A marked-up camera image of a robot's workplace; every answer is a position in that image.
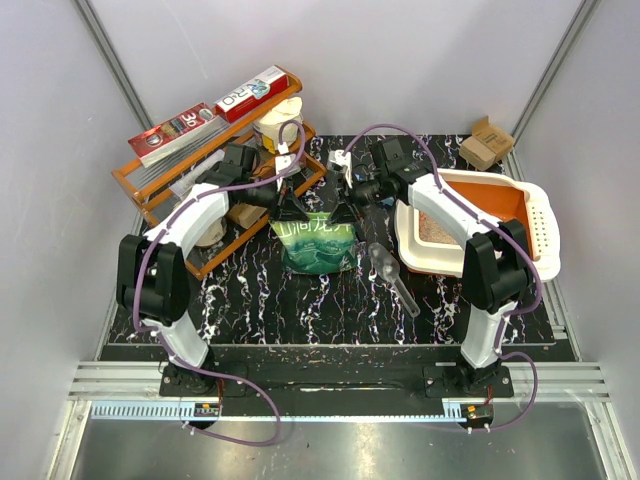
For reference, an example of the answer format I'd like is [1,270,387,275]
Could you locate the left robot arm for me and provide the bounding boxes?
[116,144,302,396]

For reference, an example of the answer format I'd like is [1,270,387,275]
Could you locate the aluminium rail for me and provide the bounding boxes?
[68,362,610,424]

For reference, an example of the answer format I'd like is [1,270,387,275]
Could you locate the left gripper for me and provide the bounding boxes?
[242,172,310,224]

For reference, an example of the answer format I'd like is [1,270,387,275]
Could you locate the clear plastic scoop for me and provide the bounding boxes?
[368,243,420,318]

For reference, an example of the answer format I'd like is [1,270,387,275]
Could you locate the white paper bag upper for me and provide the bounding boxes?
[253,97,303,154]

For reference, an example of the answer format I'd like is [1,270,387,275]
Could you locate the green litter bag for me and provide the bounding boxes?
[270,212,357,275]

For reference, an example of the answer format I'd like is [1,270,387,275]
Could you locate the litter granules in box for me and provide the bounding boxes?
[419,212,457,245]

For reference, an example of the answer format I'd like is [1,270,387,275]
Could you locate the red white toothpaste box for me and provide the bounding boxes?
[214,65,289,123]

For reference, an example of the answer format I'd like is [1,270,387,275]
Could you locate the white orange litter box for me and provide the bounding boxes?
[394,169,561,282]

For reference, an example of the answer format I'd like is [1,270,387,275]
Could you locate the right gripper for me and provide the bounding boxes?
[327,171,388,227]

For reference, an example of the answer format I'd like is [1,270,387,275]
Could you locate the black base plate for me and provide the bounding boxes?
[99,343,515,401]

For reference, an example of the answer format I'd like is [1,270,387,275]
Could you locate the red silver toothpaste box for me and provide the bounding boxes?
[128,102,219,166]

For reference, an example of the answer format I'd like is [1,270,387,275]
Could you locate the brown cardboard box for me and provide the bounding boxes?
[459,116,515,171]

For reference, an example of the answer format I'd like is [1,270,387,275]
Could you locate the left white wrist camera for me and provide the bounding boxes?
[275,143,300,178]

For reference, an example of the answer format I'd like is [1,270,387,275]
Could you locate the clear plastic box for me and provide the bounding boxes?
[169,149,225,199]

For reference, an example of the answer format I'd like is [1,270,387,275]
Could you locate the tan sponge pack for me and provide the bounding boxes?
[227,204,267,229]

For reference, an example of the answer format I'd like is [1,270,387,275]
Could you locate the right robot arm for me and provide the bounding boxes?
[328,138,539,396]

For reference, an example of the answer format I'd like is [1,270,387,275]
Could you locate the orange wooden shelf rack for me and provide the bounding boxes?
[111,65,327,280]

